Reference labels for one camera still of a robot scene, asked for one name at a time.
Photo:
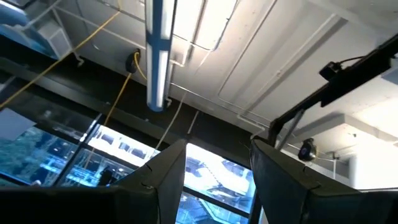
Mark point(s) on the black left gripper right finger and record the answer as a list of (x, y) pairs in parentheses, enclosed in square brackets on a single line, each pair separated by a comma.
[(286, 186)]

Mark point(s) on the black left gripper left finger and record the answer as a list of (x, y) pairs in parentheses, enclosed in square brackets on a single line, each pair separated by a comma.
[(155, 186)]

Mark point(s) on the grey metal brace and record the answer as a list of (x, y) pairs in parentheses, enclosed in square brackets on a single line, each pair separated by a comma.
[(290, 129)]

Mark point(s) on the long fluorescent light fixture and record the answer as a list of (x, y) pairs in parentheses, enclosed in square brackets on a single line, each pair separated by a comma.
[(160, 62)]

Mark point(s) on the black overhead rig beam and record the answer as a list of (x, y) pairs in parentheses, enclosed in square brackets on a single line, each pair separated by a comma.
[(357, 77)]

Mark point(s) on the black dome security camera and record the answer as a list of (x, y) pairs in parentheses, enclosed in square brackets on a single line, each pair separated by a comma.
[(307, 151)]

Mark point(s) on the black overhead camera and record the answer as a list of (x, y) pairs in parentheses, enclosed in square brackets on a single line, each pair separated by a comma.
[(329, 71)]

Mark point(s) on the grey ceiling duct unit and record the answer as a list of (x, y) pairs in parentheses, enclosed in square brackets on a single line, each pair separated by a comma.
[(46, 37)]

